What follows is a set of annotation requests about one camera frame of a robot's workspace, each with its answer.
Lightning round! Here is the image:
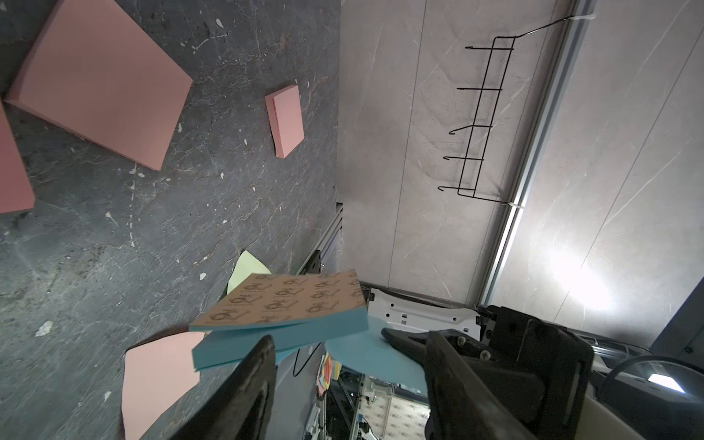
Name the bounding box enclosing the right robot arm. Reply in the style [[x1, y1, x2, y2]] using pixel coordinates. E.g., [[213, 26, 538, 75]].
[[365, 289, 703, 439]]

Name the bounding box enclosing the blue memo pad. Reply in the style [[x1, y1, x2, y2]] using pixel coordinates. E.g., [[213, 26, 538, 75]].
[[189, 271, 369, 370]]

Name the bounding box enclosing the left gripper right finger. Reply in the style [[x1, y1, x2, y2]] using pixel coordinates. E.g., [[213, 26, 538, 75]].
[[425, 332, 534, 439]]

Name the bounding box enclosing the torn salmon page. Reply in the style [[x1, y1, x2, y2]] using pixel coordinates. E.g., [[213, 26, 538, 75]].
[[121, 332, 205, 440]]

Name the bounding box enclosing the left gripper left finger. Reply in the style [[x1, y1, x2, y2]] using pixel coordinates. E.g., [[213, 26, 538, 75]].
[[172, 335, 277, 440]]

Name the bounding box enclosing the torn blue page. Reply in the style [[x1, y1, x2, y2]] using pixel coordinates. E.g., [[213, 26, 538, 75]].
[[326, 315, 427, 395]]

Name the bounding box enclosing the hot pink memo pad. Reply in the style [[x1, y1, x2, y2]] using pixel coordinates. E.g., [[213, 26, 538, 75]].
[[0, 106, 36, 214]]

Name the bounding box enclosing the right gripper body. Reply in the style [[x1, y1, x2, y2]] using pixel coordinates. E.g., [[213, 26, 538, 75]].
[[381, 306, 594, 424]]

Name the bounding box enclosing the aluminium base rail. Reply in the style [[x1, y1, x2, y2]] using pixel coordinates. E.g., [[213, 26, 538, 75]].
[[297, 203, 344, 275]]

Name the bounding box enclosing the salmon pink memo pad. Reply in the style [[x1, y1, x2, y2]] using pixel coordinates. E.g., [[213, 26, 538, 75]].
[[265, 84, 304, 159]]

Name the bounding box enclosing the black wire hook rack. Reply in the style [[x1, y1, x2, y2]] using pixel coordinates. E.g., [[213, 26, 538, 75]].
[[437, 15, 576, 205]]

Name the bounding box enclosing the torn green page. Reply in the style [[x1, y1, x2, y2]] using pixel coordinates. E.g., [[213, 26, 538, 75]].
[[225, 250, 271, 294]]

